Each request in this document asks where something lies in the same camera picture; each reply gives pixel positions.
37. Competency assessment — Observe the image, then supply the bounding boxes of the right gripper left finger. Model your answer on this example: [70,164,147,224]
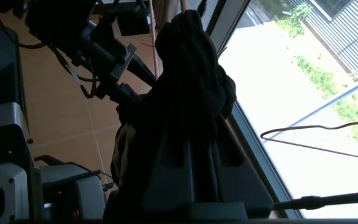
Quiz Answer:
[141,132,195,218]

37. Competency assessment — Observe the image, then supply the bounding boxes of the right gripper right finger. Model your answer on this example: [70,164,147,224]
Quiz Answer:
[211,115,275,218]

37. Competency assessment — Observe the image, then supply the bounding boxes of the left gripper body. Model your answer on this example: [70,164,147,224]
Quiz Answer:
[82,24,138,82]

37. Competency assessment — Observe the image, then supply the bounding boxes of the pink clothes hanger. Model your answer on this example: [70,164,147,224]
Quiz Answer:
[149,0,190,78]
[260,121,358,161]

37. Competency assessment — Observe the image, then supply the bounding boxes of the black shorts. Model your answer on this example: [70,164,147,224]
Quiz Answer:
[103,9,237,220]

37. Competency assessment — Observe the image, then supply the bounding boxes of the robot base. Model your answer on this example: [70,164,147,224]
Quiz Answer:
[0,18,107,222]

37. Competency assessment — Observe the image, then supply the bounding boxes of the beige curtain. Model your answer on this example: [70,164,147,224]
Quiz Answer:
[152,0,183,29]

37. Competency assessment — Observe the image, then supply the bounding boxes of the window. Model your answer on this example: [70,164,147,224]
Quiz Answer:
[206,0,358,219]

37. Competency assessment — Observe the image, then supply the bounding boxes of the black coiled cable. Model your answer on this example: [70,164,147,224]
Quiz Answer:
[34,154,115,192]

